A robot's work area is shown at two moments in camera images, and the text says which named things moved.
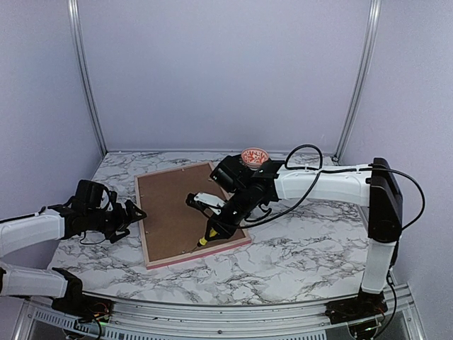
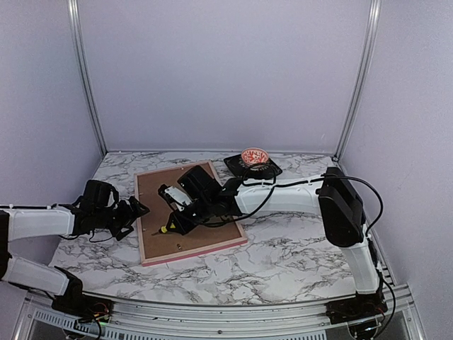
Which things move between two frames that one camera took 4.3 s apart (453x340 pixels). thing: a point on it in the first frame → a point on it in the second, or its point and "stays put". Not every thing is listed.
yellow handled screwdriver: (202, 241) → (163, 229)
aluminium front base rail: (308, 321) stays put
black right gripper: (224, 229) → (182, 227)
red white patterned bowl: (255, 157) stays put
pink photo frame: (171, 229) stays put
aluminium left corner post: (73, 11) stays put
